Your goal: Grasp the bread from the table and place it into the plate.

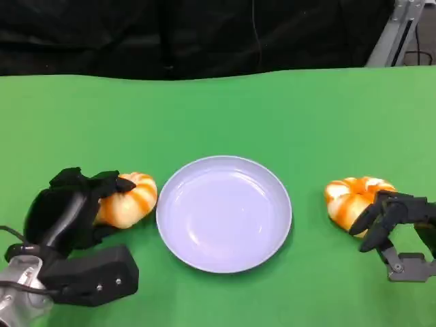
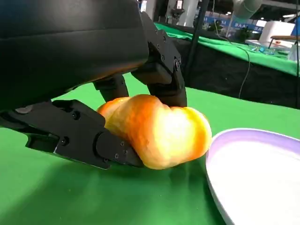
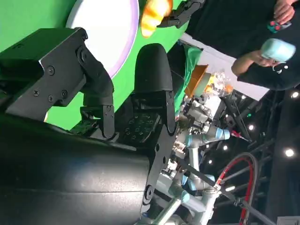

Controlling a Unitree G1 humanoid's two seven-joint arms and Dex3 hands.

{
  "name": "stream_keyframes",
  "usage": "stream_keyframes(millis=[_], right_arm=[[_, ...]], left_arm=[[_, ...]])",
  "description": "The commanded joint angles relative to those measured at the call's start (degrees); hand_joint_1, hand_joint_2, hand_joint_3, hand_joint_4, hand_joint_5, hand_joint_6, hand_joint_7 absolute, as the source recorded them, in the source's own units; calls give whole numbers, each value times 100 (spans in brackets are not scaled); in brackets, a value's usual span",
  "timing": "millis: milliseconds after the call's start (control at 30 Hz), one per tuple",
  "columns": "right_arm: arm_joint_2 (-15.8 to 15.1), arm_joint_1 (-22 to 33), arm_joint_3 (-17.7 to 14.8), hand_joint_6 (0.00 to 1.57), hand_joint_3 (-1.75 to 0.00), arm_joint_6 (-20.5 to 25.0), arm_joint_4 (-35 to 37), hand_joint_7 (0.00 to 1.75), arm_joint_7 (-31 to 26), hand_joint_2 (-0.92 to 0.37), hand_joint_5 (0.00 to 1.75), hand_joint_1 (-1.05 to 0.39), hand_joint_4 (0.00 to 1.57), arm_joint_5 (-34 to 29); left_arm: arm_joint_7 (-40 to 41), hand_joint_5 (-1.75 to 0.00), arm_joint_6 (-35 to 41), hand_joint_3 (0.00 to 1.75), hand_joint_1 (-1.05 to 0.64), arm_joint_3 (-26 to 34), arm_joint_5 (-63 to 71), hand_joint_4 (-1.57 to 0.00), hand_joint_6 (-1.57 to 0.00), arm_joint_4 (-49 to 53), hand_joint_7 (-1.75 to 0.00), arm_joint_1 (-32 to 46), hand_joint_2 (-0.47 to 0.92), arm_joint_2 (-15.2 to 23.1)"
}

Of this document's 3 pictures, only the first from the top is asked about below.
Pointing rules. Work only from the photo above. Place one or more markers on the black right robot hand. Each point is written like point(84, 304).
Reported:
point(402, 211)

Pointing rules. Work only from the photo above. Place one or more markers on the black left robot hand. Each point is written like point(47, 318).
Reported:
point(58, 211)

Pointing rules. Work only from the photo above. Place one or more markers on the orange white toy bread roll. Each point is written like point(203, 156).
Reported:
point(133, 207)
point(347, 204)

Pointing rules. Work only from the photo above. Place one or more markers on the lilac plate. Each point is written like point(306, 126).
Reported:
point(223, 214)

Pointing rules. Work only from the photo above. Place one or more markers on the green table cloth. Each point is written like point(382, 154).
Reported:
point(218, 119)

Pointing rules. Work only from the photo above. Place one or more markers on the black curtain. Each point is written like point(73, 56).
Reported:
point(136, 34)

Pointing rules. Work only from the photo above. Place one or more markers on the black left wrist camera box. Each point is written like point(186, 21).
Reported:
point(95, 276)

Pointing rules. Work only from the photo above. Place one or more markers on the aluminium frame post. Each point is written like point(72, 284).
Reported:
point(391, 37)

